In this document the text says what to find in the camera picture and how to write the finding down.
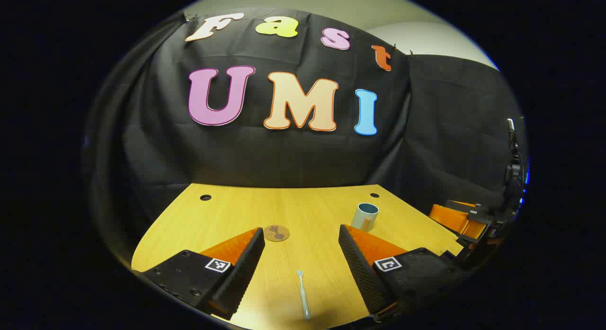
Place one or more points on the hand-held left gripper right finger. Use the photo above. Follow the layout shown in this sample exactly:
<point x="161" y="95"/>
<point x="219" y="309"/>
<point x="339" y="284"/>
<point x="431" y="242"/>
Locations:
<point x="360" y="273"/>

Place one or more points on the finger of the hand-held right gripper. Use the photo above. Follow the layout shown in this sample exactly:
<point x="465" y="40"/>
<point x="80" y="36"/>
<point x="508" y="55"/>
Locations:
<point x="450" y="216"/>
<point x="476" y="230"/>

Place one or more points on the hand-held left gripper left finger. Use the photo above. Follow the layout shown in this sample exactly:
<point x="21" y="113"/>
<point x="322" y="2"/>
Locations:
<point x="246" y="268"/>

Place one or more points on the round cork coaster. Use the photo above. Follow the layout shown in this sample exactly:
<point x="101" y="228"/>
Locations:
<point x="276" y="233"/>

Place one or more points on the pale green cup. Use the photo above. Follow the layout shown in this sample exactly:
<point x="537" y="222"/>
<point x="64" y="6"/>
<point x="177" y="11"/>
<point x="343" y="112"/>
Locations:
<point x="363" y="218"/>

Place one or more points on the pale green toothbrush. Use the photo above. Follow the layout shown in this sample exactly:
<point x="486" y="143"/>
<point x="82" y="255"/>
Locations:
<point x="303" y="297"/>

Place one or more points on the wooden desktop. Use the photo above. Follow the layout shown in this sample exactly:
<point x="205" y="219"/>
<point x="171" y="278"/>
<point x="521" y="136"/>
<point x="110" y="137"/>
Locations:
<point x="303" y="211"/>

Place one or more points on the black backdrop cloth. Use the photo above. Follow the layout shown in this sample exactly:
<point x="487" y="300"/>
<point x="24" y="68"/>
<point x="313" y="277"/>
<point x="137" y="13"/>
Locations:
<point x="284" y="155"/>

